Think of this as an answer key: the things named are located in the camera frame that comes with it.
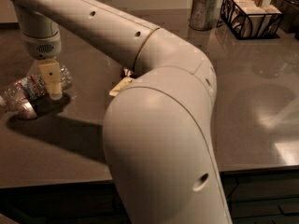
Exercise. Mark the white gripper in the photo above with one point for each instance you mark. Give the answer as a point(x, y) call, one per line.
point(42, 47)

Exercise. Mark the dark container at corner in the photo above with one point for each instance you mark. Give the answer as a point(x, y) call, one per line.
point(290, 10)

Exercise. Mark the metal tin cup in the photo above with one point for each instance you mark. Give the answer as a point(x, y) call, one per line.
point(202, 14)

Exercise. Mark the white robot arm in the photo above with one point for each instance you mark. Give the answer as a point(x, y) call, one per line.
point(156, 131)

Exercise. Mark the clear plastic water bottle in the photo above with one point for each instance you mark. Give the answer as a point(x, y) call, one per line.
point(22, 91)

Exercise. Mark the brown chips bag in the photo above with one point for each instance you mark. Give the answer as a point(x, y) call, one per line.
point(127, 77)

